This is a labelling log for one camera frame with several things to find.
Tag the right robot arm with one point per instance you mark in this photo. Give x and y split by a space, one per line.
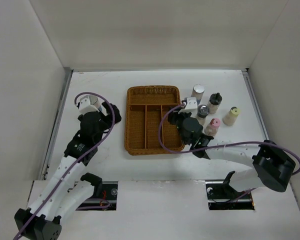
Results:
268 165

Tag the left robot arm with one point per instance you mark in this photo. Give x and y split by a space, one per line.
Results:
70 185

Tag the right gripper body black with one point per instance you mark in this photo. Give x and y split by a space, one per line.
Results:
183 137

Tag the black-cap bottle right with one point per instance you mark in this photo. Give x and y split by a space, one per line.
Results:
214 102

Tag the dark-lid spice grinder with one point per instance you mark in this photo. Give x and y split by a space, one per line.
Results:
202 112

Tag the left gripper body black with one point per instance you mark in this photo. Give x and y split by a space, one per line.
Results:
104 125

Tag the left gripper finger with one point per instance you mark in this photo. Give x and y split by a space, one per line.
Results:
99 109
109 116

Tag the silver-lid jar blue label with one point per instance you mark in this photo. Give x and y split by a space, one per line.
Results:
197 92
97 103

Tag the brown wicker divided tray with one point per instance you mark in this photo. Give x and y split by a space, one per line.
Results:
145 107

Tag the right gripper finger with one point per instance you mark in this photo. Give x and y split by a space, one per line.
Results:
185 115
173 118

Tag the pink-cap bottle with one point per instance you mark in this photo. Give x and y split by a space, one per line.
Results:
213 127

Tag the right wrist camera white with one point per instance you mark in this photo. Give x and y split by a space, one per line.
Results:
189 105

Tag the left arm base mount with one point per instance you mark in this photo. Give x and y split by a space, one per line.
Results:
103 199

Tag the yellow-cap bottle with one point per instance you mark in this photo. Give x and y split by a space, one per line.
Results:
230 118

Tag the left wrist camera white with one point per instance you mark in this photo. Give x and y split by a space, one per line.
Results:
87 104

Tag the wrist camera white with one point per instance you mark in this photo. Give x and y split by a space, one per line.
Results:
189 105
87 104

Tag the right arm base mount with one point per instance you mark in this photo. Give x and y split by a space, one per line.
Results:
223 197

